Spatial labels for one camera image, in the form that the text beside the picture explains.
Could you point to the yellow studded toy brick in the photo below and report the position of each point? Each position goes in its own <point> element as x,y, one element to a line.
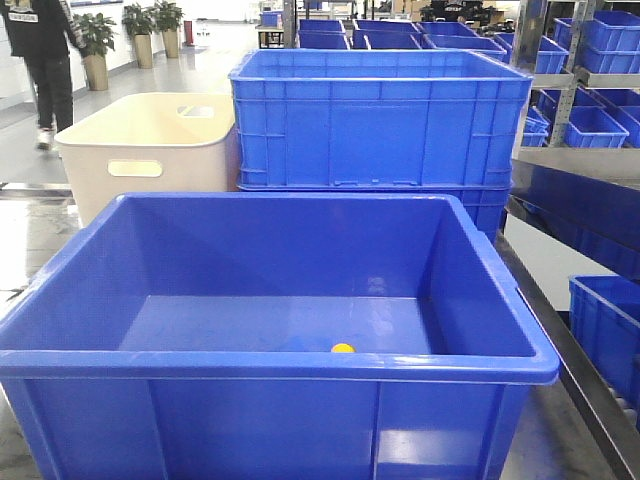
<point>343,348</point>

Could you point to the cream plastic bin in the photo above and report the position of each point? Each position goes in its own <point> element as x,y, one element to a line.
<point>151,142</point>

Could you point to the blue bin on cart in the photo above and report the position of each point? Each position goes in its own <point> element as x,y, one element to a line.
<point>189,335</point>

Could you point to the blue bin at right edge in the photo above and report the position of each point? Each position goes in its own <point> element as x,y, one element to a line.
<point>604,318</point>

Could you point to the blue ribbed crate on cart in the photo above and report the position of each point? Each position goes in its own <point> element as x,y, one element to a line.
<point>311,119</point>

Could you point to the potted plant right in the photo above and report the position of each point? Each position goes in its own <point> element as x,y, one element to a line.
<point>167,20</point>

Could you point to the potted plant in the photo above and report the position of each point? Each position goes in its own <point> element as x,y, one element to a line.
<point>138,23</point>
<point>167,20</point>
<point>98,33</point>

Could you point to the potted plant middle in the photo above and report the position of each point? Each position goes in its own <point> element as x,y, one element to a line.
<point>138,23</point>

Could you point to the metal flow rack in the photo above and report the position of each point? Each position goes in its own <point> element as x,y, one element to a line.
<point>595,25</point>

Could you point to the potted plant left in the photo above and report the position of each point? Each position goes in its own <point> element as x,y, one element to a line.
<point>98,33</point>

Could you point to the person in black clothes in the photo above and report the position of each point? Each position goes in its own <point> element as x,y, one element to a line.
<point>41,33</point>

